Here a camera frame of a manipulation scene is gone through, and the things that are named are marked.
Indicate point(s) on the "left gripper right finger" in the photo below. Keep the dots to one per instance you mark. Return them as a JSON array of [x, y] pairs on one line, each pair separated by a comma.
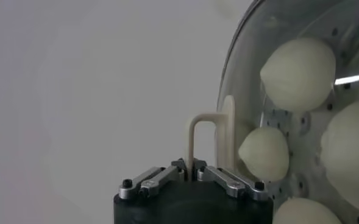
[[228, 182]]

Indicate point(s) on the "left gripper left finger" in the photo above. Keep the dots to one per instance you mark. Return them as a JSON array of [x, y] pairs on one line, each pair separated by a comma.
[[154, 182]]

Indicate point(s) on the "white steamed baozi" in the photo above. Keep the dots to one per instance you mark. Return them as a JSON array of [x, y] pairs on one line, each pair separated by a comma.
[[304, 213], [264, 153], [350, 155], [298, 73]]

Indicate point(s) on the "round glass pot lid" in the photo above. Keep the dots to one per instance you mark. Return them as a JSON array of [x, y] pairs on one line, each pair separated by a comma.
[[228, 134]]

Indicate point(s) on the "stainless steel steamer basket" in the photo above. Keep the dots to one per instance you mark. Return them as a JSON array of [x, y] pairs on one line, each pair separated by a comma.
[[278, 118]]

